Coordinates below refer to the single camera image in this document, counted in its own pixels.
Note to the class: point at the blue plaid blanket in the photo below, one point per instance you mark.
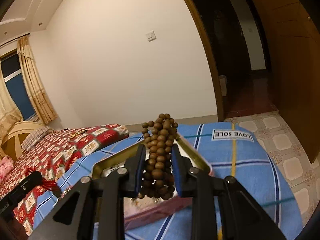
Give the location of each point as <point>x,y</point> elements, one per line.
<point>237,160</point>

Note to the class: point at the beige patterned curtain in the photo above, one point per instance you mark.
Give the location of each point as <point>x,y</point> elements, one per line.
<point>35,85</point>
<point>7,115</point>

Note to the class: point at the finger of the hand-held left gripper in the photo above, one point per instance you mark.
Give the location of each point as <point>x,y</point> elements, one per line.
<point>55,192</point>

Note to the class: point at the brown wooden door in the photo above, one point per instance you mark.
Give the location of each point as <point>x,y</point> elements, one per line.
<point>292,80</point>

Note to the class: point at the window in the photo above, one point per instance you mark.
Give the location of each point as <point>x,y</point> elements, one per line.
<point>20,90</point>

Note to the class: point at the white light switch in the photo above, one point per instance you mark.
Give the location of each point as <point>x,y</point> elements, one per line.
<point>151,36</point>

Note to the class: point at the dark hallway door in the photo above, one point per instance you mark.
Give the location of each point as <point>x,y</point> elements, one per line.
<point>220,42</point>

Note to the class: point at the red patterned bedspread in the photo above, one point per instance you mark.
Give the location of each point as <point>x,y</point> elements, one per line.
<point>50,150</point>

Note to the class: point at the pale waste bin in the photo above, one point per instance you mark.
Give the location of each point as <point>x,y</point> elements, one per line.
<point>223,86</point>

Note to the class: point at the gold metal jewelry box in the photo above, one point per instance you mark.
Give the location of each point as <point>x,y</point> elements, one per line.
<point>108,170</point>

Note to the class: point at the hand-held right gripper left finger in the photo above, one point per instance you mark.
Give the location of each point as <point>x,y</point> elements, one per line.
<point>141,167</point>

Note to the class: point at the striped pillow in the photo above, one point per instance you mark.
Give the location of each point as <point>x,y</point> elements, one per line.
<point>36,137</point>

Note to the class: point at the curtain rod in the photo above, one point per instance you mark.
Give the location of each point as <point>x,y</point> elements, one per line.
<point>12,40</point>

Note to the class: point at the pink cloth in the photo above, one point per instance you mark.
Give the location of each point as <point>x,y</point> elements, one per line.
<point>6,166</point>

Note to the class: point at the brown door frame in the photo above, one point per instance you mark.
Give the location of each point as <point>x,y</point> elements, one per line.
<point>212,67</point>

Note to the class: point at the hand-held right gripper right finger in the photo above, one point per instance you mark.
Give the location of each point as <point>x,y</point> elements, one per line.
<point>175,170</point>

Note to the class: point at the cream wooden headboard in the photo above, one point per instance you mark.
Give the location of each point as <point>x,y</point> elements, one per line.
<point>15,140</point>

